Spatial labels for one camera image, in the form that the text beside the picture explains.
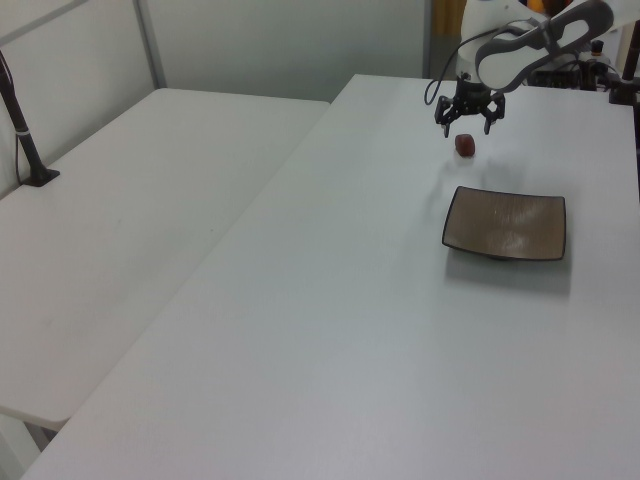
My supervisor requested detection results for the black pole stand with base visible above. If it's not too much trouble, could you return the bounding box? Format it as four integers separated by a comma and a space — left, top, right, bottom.
0, 49, 61, 189

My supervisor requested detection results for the thin black pole cable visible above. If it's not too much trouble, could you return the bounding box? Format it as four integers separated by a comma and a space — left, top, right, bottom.
14, 133, 26, 187

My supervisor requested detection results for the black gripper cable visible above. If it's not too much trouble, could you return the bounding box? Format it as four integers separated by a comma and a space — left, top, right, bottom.
424, 18, 546, 106

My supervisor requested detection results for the square brown ceramic plate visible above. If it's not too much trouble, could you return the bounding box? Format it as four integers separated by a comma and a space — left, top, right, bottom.
440, 185, 568, 262

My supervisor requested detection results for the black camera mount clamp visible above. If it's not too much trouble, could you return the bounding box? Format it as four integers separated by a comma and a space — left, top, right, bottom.
606, 29, 640, 106

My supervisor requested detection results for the black control equipment box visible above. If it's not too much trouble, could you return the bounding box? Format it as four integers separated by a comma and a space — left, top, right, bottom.
530, 39, 610, 92

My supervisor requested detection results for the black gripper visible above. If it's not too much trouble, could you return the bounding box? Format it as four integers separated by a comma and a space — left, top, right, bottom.
433, 73, 508, 139

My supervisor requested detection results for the grey partition frame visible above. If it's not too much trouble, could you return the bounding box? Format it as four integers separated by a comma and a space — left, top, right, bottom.
0, 0, 167, 91

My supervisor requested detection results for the grey metal post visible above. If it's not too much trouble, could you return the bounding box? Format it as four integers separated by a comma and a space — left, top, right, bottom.
422, 0, 437, 79

